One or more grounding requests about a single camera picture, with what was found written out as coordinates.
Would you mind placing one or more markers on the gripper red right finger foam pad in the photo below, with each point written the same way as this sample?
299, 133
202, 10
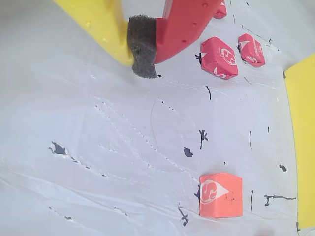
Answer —
187, 24

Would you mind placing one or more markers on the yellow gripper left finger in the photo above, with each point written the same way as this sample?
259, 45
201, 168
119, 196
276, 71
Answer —
98, 19

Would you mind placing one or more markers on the red Starburst candy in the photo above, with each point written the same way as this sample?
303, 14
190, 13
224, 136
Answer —
219, 57
221, 11
251, 50

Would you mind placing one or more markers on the orange Starburst candy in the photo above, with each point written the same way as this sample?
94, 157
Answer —
220, 195

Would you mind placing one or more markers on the yellow three-compartment box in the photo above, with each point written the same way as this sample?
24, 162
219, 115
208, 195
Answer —
305, 147

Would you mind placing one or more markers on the white plastic table cover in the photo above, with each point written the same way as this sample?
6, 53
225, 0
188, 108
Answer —
98, 123

